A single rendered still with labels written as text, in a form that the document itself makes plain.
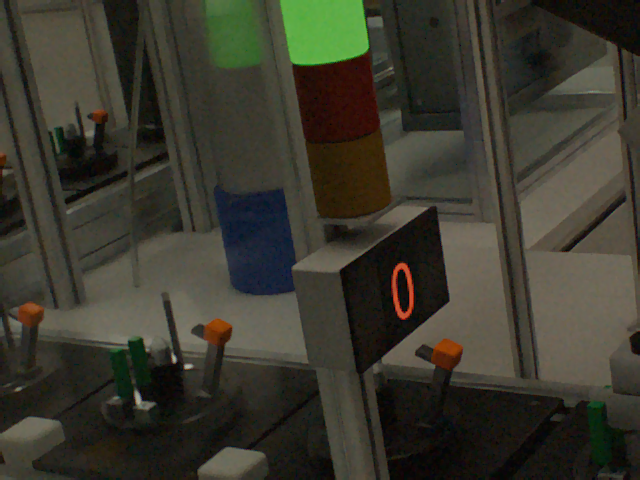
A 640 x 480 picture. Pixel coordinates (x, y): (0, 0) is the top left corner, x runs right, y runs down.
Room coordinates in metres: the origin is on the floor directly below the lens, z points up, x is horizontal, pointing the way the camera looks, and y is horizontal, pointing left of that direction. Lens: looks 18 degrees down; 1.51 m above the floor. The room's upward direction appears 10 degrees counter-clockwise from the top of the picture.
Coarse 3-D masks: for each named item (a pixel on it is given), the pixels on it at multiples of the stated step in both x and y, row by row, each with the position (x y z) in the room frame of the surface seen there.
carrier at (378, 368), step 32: (384, 384) 1.06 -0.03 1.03; (416, 384) 1.17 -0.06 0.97; (384, 416) 1.05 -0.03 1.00; (416, 416) 1.06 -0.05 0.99; (448, 416) 1.05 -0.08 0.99; (480, 416) 1.08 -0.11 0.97; (512, 416) 1.07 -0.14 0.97; (544, 416) 1.06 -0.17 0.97; (384, 448) 1.02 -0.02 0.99; (416, 448) 1.01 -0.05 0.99; (448, 448) 1.02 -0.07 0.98; (480, 448) 1.02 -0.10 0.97; (512, 448) 1.01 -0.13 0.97
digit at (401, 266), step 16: (400, 240) 0.82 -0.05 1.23; (384, 256) 0.80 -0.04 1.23; (400, 256) 0.82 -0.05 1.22; (416, 256) 0.84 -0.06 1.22; (384, 272) 0.80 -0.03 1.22; (400, 272) 0.82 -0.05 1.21; (416, 272) 0.83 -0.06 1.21; (384, 288) 0.80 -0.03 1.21; (400, 288) 0.82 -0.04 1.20; (416, 288) 0.83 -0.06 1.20; (384, 304) 0.80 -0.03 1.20; (400, 304) 0.81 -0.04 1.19; (416, 304) 0.83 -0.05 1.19; (400, 320) 0.81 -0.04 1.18; (416, 320) 0.83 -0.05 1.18
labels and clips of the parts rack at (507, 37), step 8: (496, 0) 1.21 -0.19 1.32; (520, 8) 1.28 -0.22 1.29; (528, 8) 1.29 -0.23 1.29; (536, 8) 1.31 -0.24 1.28; (512, 16) 1.26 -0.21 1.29; (520, 16) 1.28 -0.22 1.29; (528, 16) 1.29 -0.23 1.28; (536, 16) 1.31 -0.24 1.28; (504, 24) 1.25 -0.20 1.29; (512, 24) 1.26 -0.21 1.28; (520, 24) 1.28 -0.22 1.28; (528, 24) 1.29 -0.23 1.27; (536, 24) 1.31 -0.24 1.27; (504, 32) 1.25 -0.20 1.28; (512, 32) 1.26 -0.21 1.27; (520, 32) 1.28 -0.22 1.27; (504, 40) 1.25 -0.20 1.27; (512, 40) 1.26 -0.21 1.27
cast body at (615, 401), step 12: (636, 336) 0.92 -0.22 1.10; (624, 348) 0.93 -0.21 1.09; (636, 348) 0.91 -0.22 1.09; (612, 360) 0.91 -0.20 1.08; (624, 360) 0.91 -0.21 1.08; (636, 360) 0.90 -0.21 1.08; (612, 372) 0.91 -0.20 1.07; (624, 372) 0.91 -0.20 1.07; (636, 372) 0.90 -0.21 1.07; (612, 384) 0.91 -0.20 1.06; (624, 384) 0.91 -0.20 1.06; (636, 384) 0.90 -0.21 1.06; (600, 396) 0.94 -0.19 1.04; (612, 396) 0.91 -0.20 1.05; (624, 396) 0.91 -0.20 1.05; (636, 396) 0.90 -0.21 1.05; (612, 408) 0.92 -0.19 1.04; (624, 408) 0.91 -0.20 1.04; (636, 408) 0.90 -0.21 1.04; (612, 420) 0.92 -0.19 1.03; (624, 420) 0.91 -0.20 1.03; (636, 420) 0.91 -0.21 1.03
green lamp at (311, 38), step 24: (288, 0) 0.82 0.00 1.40; (312, 0) 0.81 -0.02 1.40; (336, 0) 0.81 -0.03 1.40; (360, 0) 0.82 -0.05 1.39; (288, 24) 0.82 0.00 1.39; (312, 24) 0.81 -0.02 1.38; (336, 24) 0.81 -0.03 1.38; (360, 24) 0.82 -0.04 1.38; (288, 48) 0.83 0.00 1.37; (312, 48) 0.81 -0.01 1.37; (336, 48) 0.81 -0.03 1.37; (360, 48) 0.82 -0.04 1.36
